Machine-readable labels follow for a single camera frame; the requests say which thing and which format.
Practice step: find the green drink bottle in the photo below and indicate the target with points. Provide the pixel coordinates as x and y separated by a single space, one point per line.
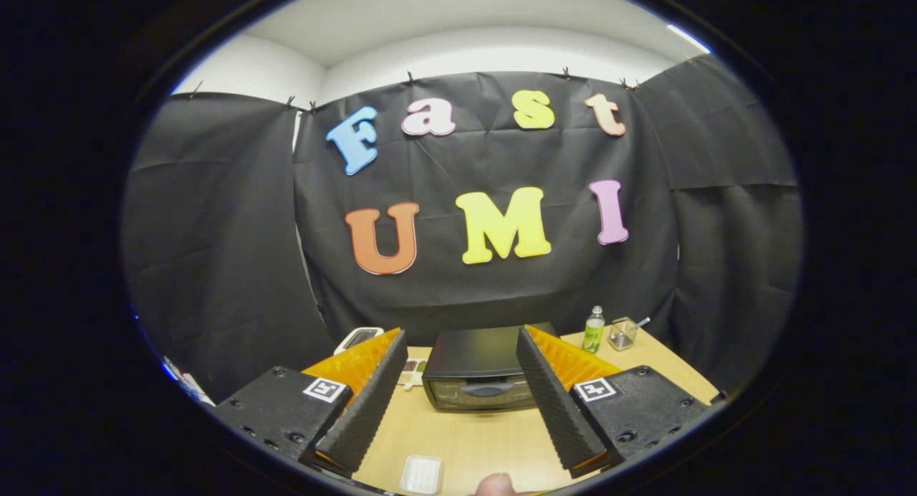
593 332

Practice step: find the small cream-coloured object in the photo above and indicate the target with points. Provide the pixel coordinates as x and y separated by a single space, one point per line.
412 373

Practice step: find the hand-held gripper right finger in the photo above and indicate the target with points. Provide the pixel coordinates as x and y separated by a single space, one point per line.
559 410

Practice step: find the blue printed box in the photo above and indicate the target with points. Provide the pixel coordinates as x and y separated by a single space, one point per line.
172 370

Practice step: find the white pop-up toaster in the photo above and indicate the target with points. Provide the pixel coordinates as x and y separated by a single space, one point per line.
358 338

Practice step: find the white lidded food container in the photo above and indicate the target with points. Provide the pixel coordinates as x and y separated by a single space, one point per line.
199 392

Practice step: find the black toaster oven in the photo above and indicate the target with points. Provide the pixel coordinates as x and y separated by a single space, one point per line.
473 353

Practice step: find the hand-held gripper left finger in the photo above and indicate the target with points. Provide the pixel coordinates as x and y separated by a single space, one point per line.
369 410

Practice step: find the white food tray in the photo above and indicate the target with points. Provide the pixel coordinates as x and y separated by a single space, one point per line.
421 474

